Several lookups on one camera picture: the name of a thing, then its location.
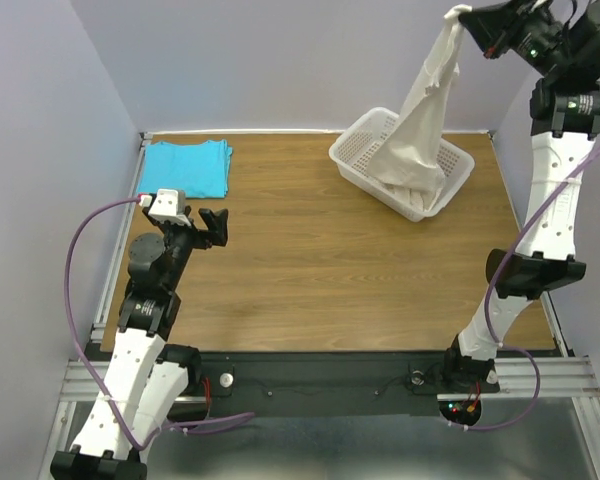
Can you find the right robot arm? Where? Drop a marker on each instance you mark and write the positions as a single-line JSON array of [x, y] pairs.
[[565, 112]]

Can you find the white plastic basket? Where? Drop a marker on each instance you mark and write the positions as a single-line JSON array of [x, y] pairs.
[[353, 149]]

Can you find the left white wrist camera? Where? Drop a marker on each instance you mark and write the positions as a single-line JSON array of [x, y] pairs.
[[166, 205]]

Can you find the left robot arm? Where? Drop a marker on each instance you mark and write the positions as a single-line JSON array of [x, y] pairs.
[[146, 373]]

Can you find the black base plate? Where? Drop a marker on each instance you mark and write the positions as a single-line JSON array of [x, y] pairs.
[[322, 384]]

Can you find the white t-shirt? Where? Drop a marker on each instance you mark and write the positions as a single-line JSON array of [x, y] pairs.
[[406, 163]]

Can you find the aluminium frame rail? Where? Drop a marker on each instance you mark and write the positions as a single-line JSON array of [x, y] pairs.
[[327, 303]]

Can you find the folded blue t-shirt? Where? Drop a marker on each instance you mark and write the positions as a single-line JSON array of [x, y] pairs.
[[201, 171]]

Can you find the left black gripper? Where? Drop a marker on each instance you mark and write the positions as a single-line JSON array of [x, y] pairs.
[[216, 224]]

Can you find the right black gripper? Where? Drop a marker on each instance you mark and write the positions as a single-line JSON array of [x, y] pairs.
[[497, 26]]

